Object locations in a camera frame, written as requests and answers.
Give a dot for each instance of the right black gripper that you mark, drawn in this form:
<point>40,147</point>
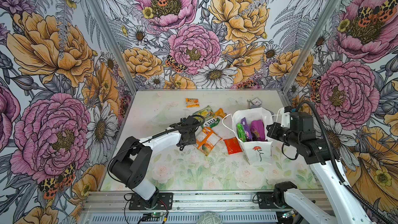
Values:
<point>275,127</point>

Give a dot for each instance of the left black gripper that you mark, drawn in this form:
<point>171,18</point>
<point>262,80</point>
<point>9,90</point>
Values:
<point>192,140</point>

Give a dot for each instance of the orange snack bag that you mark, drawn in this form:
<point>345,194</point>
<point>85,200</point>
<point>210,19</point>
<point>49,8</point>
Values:
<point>206,140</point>

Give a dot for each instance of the green yellow candy bag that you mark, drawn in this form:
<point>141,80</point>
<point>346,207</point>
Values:
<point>207,117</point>

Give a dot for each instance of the purple snack bag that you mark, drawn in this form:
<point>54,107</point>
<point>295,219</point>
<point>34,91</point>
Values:
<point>258,131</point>

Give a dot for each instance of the white floral paper bag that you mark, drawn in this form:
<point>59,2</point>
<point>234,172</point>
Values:
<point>257,153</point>

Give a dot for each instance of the red snack packet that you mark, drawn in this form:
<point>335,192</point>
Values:
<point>232,145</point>

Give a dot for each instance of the purple Fox's candy bag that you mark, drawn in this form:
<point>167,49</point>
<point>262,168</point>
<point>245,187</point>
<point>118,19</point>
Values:
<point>246,128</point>

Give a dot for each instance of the bright green snack bag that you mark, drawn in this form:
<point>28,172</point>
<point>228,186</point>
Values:
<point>241,132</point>

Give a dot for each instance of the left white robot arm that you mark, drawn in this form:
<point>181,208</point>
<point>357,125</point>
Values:
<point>130,165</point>

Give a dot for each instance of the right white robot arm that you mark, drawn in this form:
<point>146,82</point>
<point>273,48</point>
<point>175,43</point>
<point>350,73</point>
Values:
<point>307,135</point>

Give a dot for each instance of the small orange cracker packet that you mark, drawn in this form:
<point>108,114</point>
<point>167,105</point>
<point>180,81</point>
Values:
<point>191,102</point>

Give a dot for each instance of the small square clock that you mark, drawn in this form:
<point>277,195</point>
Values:
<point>256,102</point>

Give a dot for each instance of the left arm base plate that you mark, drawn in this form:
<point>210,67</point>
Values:
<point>159,201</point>

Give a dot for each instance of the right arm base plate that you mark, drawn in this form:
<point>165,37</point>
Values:
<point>271,200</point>

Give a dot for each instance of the aluminium rail frame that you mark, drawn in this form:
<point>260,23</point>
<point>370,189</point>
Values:
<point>231,206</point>

